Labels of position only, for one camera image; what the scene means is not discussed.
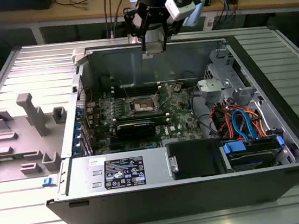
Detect blue wire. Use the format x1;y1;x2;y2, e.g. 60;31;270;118
230;107;260;143

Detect grey parts rack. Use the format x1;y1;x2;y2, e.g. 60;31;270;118
0;88;75;183

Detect silver CPU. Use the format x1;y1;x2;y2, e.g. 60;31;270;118
144;39;167;56

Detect thin metal locking lever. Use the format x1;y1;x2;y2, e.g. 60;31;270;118
119;78;132;105
157;83;171;109

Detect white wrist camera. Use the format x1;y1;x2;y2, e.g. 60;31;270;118
164;0;198;23

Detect blue expansion slot clips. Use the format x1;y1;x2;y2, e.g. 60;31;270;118
67;105;90;158

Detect black drive bay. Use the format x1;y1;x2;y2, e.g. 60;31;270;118
166;136;234;182

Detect orange wire bundle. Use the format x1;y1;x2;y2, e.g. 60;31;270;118
247;107;271;140

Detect black graphics card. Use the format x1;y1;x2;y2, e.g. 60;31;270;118
115;119;158;142

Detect wooden desk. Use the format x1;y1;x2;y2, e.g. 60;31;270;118
0;0;299;45

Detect blue hanging cable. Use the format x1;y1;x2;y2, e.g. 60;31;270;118
222;0;233;24

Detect red wire bundle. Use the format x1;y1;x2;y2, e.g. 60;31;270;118
209;102;232;138

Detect black open PC case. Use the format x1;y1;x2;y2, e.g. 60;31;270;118
27;21;299;224

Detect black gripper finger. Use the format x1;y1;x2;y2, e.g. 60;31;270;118
122;5;157;55
150;3;186;53

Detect black power supply label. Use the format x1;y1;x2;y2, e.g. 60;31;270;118
102;156;147;190

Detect green RAM stick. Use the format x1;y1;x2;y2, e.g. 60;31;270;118
114;114;171;130

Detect hard disk in blue carrier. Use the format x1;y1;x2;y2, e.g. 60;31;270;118
218;133;288;174

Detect black RAM slot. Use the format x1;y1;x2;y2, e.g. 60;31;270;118
112;80;160;92
113;84;161;96

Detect metal socket cover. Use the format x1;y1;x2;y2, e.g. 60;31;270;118
151;84;173;110

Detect green motherboard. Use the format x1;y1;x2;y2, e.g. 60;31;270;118
82;74;213;157

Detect CPU socket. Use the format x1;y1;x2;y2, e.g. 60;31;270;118
127;93;158;117

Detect black cable loop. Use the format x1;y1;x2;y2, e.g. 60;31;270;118
189;90;219;142

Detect silver power supply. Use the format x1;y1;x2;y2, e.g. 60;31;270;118
62;145;175;196

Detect silver bay latch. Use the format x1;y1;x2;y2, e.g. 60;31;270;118
166;155;180;174

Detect silver metal drive cage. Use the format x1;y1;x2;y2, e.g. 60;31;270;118
193;44;264;112

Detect small blue clip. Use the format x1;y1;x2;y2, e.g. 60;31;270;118
42;177;57;188

